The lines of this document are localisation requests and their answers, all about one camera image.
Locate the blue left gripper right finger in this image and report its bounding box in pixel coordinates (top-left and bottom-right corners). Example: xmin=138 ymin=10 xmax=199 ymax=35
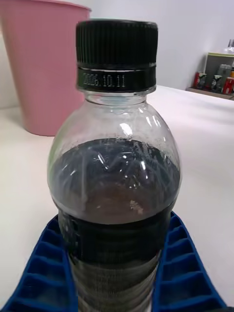
xmin=151 ymin=211 xmax=228 ymax=312

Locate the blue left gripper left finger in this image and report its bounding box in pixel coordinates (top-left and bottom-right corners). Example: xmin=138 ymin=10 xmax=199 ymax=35
xmin=0 ymin=214 xmax=78 ymax=312

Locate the dark drink bottle black cap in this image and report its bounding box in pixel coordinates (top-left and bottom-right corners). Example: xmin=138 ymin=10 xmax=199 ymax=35
xmin=47 ymin=20 xmax=183 ymax=312

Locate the black and white drink can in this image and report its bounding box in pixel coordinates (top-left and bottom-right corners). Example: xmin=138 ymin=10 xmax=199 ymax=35
xmin=211 ymin=74 xmax=222 ymax=93

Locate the pale shelf unit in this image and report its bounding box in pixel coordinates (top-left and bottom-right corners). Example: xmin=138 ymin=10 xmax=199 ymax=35
xmin=186 ymin=50 xmax=234 ymax=100

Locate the grey drink can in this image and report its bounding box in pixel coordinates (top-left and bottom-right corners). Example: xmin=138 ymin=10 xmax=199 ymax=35
xmin=216 ymin=63 xmax=232 ymax=86

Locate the pink plastic bin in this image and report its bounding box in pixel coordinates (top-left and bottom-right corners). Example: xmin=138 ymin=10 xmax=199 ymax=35
xmin=0 ymin=0 xmax=92 ymax=137

